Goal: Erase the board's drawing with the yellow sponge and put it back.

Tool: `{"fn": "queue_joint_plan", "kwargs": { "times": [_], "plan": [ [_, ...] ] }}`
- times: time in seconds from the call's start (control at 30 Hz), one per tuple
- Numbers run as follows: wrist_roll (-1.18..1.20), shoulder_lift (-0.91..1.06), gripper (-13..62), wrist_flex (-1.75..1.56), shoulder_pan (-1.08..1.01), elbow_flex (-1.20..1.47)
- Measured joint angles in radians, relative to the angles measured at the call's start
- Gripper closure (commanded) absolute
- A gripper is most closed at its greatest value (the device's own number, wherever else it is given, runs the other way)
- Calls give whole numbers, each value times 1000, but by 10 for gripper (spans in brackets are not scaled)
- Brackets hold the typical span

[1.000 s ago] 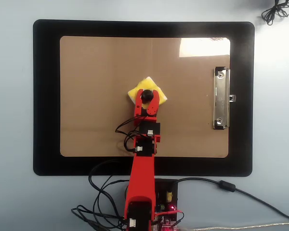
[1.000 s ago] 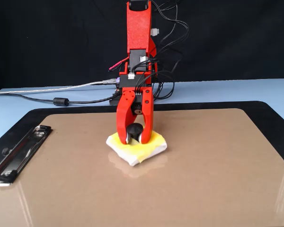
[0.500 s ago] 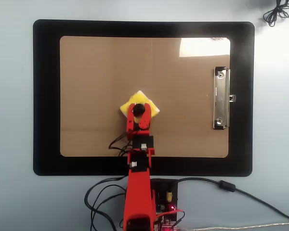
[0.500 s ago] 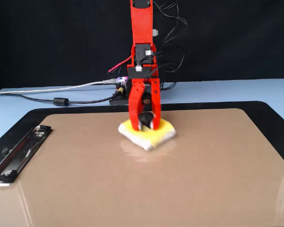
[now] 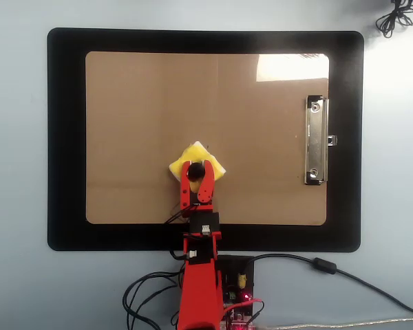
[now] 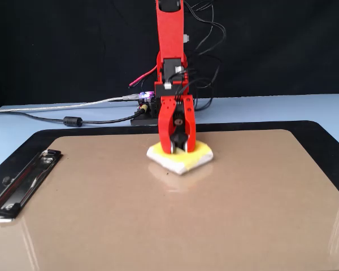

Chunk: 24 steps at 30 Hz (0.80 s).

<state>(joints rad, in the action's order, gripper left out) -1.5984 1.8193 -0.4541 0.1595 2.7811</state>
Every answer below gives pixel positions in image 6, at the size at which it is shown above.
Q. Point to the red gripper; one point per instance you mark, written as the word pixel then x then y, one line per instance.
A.
pixel 177 105

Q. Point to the yellow sponge with black knob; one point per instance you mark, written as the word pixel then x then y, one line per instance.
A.
pixel 186 164

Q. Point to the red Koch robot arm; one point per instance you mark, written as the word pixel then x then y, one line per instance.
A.
pixel 169 34

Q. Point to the black controller board base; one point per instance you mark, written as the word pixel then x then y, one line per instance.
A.
pixel 141 122

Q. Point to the black mat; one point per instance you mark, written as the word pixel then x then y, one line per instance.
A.
pixel 101 131

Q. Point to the brown clipboard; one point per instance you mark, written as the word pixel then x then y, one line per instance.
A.
pixel 186 220

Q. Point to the metal clipboard clip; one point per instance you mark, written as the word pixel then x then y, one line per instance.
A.
pixel 25 183

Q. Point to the black cloth backdrop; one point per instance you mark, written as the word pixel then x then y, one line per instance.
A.
pixel 45 42

